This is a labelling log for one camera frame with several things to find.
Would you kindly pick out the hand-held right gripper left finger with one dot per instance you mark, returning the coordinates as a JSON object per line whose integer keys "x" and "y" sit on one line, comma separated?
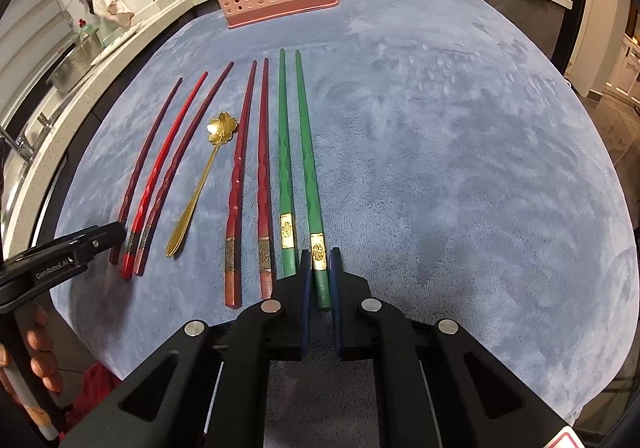
{"x": 306, "y": 288}

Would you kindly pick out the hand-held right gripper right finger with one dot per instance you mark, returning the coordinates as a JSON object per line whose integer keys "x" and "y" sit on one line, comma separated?
{"x": 337, "y": 288}

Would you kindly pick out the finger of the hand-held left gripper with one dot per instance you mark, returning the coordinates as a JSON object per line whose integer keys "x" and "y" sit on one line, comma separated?
{"x": 102, "y": 235}

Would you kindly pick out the bright red chopstick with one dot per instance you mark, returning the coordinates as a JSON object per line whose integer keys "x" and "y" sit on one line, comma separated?
{"x": 150, "y": 185}

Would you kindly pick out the dark maroon chopstick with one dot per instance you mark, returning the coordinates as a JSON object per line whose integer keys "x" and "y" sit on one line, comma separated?
{"x": 167, "y": 178}
{"x": 150, "y": 143}

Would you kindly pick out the red-brown chopstick with gold band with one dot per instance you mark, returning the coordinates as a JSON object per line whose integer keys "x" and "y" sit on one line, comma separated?
{"x": 235, "y": 208}
{"x": 263, "y": 208}

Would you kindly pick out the green chopstick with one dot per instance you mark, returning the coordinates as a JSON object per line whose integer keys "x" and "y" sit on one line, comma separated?
{"x": 310, "y": 178}
{"x": 286, "y": 178}

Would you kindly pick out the gold flower spoon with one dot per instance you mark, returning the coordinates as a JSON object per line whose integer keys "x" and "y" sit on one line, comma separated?
{"x": 222, "y": 128}

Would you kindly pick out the person's left hand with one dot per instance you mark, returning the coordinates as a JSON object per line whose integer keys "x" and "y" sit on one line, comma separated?
{"x": 42, "y": 343}

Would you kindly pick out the chrome faucet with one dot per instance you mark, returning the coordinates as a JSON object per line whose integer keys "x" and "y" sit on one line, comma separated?
{"x": 22, "y": 141}

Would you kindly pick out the red cloth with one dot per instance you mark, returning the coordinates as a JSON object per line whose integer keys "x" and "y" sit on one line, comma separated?
{"x": 100, "y": 385}

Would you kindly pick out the metal basin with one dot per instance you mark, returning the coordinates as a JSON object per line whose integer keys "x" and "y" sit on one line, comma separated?
{"x": 75, "y": 63}

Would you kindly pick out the blue-grey plush blanket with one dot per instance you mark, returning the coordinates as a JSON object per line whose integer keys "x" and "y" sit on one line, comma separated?
{"x": 450, "y": 153}

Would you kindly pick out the green dish soap bottle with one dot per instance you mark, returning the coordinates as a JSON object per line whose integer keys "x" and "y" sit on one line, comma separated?
{"x": 88, "y": 31}

